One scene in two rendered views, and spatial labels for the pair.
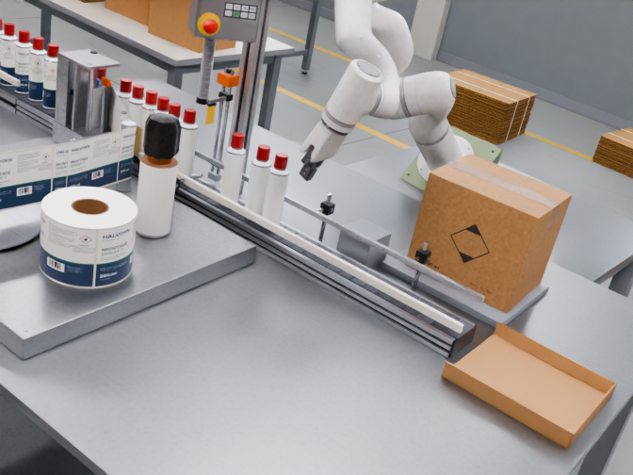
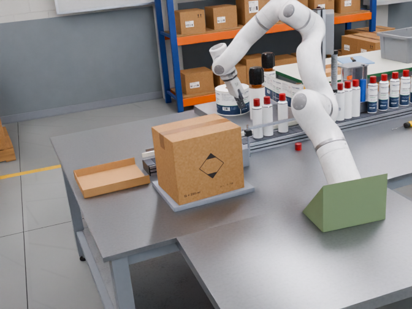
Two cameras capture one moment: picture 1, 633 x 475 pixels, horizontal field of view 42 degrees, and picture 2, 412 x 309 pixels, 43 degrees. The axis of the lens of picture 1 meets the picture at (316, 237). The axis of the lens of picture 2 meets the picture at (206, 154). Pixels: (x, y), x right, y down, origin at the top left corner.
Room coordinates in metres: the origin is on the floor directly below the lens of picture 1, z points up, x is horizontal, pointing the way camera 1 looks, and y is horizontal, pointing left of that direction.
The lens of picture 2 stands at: (3.21, -2.06, 1.78)
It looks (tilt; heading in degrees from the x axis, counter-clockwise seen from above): 21 degrees down; 126
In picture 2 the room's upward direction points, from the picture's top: 5 degrees counter-clockwise
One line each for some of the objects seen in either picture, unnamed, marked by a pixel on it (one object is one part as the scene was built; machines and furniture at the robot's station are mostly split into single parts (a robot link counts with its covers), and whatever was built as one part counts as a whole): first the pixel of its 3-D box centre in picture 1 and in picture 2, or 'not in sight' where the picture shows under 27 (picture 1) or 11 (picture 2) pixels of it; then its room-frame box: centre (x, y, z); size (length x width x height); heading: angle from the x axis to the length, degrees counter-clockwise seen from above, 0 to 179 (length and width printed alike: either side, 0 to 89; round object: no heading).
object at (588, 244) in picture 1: (481, 213); (305, 230); (2.49, -0.51, 0.81); 0.90 x 0.90 x 0.04; 54
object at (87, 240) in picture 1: (88, 236); (232, 99); (1.56, 0.49, 0.95); 0.20 x 0.20 x 0.14
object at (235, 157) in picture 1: (233, 170); (282, 113); (2.02, 0.25, 0.98); 0.05 x 0.05 x 0.20
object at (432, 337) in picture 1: (208, 202); (295, 133); (2.06, 0.31, 0.85); 1.65 x 0.11 x 0.05; 57
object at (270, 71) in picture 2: not in sight; (268, 75); (1.65, 0.78, 1.04); 0.09 x 0.09 x 0.29
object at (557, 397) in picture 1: (529, 379); (110, 176); (1.52, -0.52, 0.85); 0.30 x 0.26 x 0.04; 57
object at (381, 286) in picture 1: (281, 231); (243, 133); (1.87, 0.09, 0.90); 1.07 x 0.01 x 0.02; 57
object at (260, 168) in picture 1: (258, 182); (267, 116); (1.97, 0.18, 0.98); 0.05 x 0.05 x 0.20
